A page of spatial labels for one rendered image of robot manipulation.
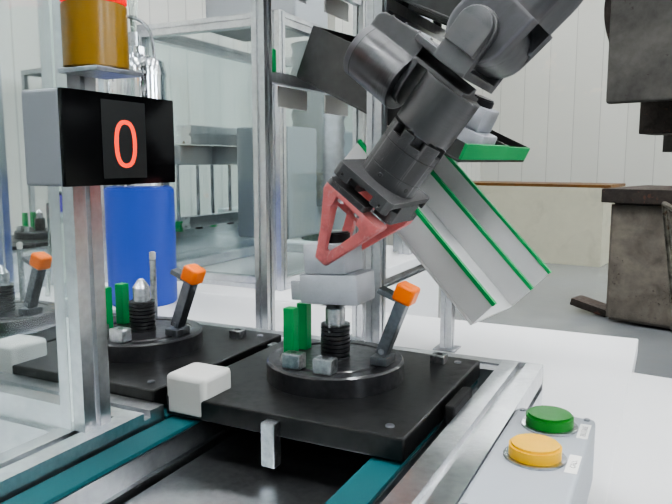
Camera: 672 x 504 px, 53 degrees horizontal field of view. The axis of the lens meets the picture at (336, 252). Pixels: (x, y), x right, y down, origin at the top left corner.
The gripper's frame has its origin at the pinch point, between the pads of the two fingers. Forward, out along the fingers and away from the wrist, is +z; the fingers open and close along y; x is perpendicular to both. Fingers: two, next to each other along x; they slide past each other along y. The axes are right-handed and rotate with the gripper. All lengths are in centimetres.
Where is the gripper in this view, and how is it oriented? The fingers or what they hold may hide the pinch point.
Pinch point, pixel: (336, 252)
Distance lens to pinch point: 67.6
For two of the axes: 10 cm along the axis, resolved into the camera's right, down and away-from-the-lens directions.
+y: -4.5, 1.3, -8.8
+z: -5.4, 7.5, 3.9
